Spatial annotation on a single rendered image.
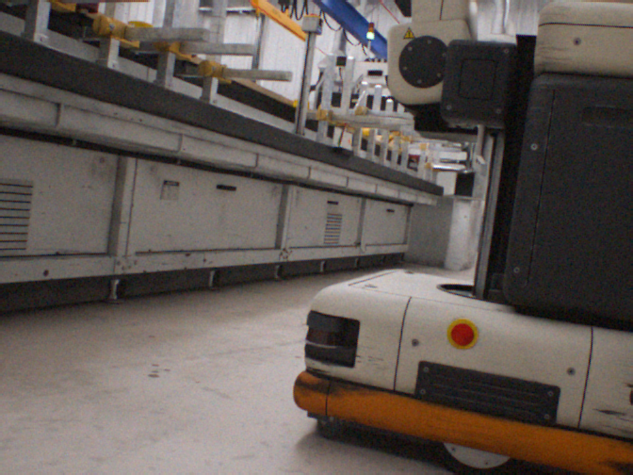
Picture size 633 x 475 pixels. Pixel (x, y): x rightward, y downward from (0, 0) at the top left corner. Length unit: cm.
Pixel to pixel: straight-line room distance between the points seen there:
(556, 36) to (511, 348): 51
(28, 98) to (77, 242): 63
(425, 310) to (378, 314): 8
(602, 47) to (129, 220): 161
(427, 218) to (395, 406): 483
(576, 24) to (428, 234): 483
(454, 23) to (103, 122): 96
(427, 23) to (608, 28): 36
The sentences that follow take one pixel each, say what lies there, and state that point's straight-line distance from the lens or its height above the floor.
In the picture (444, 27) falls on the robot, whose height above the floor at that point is 80.
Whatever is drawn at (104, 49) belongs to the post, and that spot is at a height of 75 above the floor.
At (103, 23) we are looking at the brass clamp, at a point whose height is 81.
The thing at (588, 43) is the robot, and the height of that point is 74.
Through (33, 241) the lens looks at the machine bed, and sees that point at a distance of 202.
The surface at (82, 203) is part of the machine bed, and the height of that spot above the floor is 33.
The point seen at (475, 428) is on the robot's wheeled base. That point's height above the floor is 9.
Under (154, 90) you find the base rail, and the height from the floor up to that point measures 68.
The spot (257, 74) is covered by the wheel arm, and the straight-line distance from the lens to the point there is 218.
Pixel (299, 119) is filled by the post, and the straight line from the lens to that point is 286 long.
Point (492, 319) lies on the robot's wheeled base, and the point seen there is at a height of 27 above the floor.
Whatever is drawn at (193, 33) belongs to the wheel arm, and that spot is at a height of 80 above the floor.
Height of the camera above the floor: 42
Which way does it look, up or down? 3 degrees down
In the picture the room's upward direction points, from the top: 7 degrees clockwise
